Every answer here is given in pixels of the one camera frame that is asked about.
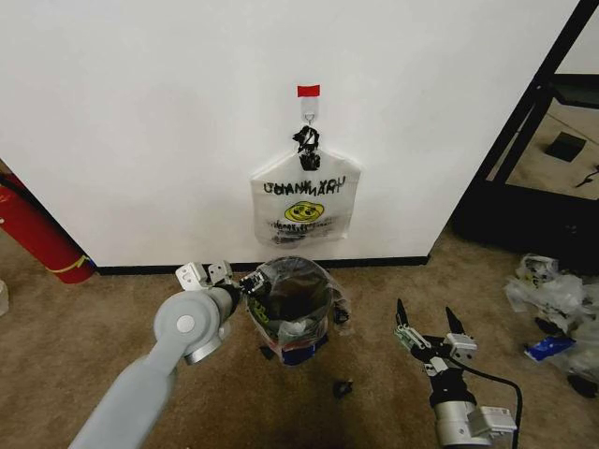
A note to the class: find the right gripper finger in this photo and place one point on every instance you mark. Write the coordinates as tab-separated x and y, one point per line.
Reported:
456	329
406	334

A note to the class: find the black lined trash bin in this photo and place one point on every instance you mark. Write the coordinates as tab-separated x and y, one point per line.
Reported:
299	304

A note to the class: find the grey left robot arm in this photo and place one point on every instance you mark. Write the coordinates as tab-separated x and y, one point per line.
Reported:
154	365

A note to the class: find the white crumpled trash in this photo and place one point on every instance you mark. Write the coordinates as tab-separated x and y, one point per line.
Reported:
299	328

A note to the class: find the white printed garbage bag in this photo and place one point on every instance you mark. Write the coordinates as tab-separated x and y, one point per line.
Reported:
304	206

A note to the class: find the small black floor scrap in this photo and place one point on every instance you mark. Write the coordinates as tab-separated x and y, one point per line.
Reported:
342	388

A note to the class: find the blue package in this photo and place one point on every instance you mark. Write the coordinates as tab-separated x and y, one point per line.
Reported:
302	354

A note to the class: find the blue and white packet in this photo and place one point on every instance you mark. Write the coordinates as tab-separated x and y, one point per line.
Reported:
548	348

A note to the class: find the pile of clear plastic bags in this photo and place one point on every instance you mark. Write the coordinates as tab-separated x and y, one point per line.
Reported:
552	290

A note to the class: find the red tape strip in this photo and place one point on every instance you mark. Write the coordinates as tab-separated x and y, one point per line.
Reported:
308	91

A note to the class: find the small black box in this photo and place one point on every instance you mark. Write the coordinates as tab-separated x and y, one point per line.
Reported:
565	146

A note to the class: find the red fire extinguisher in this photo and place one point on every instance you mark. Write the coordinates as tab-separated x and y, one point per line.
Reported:
42	238

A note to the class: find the white block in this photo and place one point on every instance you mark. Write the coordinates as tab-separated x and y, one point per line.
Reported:
3	297

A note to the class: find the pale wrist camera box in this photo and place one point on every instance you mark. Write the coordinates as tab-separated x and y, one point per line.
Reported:
436	366

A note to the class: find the clear wall hook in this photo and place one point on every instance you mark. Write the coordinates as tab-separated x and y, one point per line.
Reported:
309	110

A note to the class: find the black metal frame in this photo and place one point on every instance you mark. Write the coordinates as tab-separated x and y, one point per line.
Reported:
524	140

